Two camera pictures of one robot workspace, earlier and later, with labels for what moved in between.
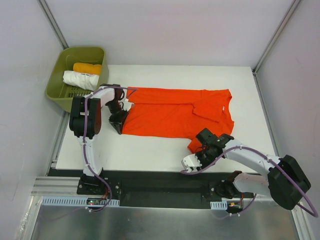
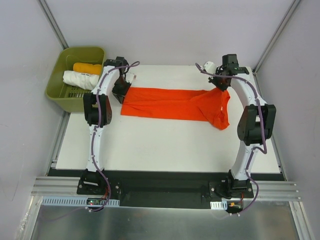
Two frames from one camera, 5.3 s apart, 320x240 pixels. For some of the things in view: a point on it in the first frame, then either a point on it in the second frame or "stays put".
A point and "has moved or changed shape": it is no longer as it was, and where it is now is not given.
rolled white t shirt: [86, 81] stays put
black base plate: [168, 189] stays put
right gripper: [202, 157] to [221, 83]
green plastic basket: [61, 92] stays put
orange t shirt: [178, 112] has moved or changed shape
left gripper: [117, 119] to [120, 90]
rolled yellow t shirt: [87, 68] stays put
